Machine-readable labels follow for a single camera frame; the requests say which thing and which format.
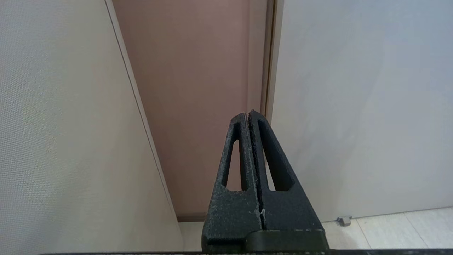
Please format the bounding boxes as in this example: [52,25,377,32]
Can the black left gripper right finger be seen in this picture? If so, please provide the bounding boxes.
[248,110,329,250]

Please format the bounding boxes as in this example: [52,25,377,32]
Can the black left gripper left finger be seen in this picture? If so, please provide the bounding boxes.
[202,113,262,250]

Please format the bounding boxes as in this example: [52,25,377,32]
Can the cream white door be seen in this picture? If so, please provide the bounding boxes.
[265,0,453,223]

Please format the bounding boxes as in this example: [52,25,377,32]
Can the cream wardrobe panel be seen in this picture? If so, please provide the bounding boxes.
[0,0,184,253]

